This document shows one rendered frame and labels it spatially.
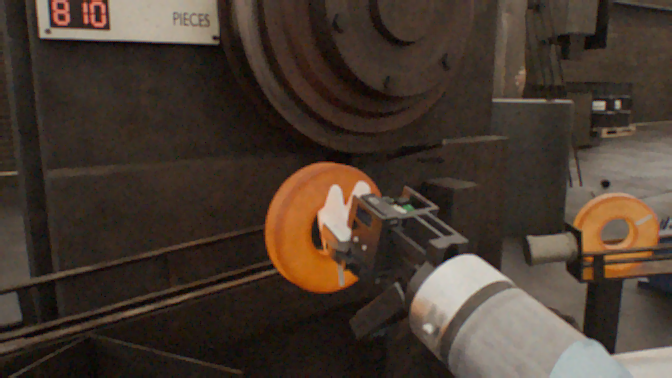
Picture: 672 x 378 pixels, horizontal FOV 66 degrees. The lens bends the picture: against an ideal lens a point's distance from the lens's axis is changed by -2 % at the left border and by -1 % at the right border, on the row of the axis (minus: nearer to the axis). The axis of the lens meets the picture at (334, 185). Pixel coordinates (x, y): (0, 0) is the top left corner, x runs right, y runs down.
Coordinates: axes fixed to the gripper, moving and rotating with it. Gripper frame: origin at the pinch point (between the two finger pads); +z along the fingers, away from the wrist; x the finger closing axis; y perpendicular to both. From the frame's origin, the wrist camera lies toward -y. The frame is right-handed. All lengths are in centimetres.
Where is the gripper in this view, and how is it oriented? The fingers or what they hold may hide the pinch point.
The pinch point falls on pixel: (328, 212)
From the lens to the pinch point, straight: 63.5
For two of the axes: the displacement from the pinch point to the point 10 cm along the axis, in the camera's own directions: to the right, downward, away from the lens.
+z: -5.2, -4.3, 7.4
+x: -8.4, 1.2, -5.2
